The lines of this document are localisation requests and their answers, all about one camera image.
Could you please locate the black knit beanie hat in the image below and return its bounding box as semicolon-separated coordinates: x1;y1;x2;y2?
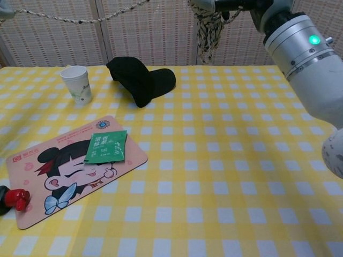
106;56;177;109

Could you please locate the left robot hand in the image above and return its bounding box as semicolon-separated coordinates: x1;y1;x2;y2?
0;0;14;22

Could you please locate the white paper cup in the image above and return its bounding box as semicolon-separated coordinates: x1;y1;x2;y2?
59;65;93;105

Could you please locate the braided beige black rope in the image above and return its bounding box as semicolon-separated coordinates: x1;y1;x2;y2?
12;0;243;65

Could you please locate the pink cartoon girl mouse pad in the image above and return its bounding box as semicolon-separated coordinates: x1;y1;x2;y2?
5;115;148;230

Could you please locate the woven folding screen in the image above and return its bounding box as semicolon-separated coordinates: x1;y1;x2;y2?
0;0;343;67

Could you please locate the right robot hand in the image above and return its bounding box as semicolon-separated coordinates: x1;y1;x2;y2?
189;0;295;34

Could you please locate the red plastic clip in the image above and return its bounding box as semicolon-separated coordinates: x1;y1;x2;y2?
5;188;31;212

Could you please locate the green tea sachet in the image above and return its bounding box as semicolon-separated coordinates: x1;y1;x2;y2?
83;130;128;164

